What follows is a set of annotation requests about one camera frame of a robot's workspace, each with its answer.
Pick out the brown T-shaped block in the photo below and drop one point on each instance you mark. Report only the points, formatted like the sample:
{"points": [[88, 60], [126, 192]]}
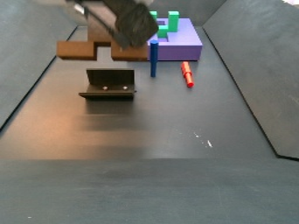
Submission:
{"points": [[84, 49]]}

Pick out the red cylinder peg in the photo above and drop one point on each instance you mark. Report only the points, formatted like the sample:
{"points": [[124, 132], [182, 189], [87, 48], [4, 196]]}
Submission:
{"points": [[187, 74]]}

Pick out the blue upright cylinder peg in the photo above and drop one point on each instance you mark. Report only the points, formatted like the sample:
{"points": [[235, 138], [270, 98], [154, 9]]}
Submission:
{"points": [[154, 56]]}

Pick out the purple base block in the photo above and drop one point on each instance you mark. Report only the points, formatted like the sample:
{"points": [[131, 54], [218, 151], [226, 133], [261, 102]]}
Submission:
{"points": [[182, 45]]}

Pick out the green U-shaped block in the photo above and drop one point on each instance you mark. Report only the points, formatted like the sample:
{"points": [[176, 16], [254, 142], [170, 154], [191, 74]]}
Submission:
{"points": [[167, 26]]}

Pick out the black angle bracket fixture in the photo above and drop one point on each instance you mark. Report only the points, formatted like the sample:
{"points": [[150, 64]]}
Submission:
{"points": [[110, 84]]}

